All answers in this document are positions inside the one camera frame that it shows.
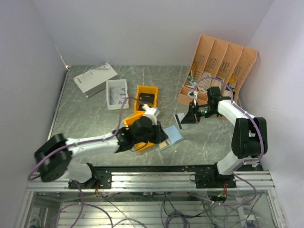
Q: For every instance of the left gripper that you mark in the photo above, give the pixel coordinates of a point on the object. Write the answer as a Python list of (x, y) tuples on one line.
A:
[(160, 135)]

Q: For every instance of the yellow bin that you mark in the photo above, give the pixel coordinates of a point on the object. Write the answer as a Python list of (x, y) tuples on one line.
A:
[(145, 89), (141, 129)]

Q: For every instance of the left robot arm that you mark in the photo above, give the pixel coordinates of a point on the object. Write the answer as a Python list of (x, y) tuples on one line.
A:
[(58, 156)]

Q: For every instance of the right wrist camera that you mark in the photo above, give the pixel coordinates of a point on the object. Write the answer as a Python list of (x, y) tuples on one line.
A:
[(194, 96)]

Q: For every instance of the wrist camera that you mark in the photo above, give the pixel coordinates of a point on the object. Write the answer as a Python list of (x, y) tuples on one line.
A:
[(194, 96), (151, 113)]

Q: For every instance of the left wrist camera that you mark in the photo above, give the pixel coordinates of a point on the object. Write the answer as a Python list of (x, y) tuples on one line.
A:
[(151, 113)]

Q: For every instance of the silver VIP cards stack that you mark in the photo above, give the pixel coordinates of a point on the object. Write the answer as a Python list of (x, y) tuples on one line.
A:
[(117, 95)]

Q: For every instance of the aluminium rail frame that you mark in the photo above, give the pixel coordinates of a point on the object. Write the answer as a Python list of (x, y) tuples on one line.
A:
[(148, 182)]

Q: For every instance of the white bin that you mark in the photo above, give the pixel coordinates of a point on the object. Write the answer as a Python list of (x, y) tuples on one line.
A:
[(115, 83)]

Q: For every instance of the blue white box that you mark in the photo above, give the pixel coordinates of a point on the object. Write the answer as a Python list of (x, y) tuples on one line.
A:
[(232, 86)]

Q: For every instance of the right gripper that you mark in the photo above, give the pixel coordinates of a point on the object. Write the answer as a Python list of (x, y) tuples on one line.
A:
[(192, 116)]

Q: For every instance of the gold card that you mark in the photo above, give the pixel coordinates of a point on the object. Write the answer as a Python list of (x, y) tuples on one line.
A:
[(164, 144)]

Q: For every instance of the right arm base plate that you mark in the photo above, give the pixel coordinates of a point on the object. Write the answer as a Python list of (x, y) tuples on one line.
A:
[(207, 176)]

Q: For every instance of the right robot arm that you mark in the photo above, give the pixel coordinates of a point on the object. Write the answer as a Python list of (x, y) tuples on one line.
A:
[(249, 140)]

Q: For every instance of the white oval paint palette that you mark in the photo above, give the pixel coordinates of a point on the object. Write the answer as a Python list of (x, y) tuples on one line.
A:
[(205, 83)]

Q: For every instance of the black cards stack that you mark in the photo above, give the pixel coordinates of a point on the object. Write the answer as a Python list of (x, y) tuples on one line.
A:
[(146, 98)]

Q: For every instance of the grey white booklet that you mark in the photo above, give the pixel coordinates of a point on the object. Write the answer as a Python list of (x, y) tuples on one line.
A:
[(94, 80)]

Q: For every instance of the orange file organizer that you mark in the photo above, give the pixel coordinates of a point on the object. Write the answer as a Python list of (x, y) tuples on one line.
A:
[(226, 61)]

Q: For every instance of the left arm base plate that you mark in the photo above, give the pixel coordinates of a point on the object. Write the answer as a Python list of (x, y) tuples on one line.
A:
[(99, 179)]

